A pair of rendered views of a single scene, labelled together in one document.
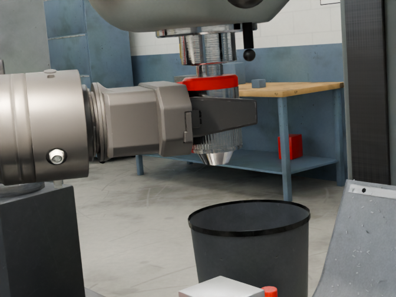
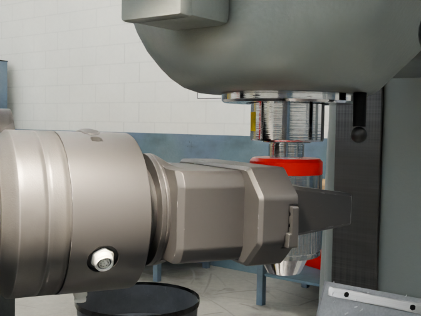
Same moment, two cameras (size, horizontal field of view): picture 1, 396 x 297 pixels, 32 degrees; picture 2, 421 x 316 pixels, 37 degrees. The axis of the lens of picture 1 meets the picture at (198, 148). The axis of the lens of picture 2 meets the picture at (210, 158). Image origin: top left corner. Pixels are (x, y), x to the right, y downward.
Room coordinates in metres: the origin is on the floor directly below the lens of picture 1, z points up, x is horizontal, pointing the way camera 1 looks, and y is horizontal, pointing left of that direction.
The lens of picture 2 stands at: (0.19, 0.13, 1.29)
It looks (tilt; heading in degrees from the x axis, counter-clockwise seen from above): 3 degrees down; 346
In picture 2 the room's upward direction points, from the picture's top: 1 degrees clockwise
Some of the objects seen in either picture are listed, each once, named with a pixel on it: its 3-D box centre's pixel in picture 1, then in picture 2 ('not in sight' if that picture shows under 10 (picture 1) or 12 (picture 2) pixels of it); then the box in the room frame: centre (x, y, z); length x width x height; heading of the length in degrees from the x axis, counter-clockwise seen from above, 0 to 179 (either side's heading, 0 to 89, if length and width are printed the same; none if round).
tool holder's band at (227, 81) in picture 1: (210, 82); (285, 165); (0.58, -0.01, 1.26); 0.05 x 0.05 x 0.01
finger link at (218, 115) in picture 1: (221, 115); (312, 210); (0.55, -0.02, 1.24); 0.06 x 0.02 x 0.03; 103
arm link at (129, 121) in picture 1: (105, 124); (153, 212); (0.56, 0.07, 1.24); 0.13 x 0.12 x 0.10; 13
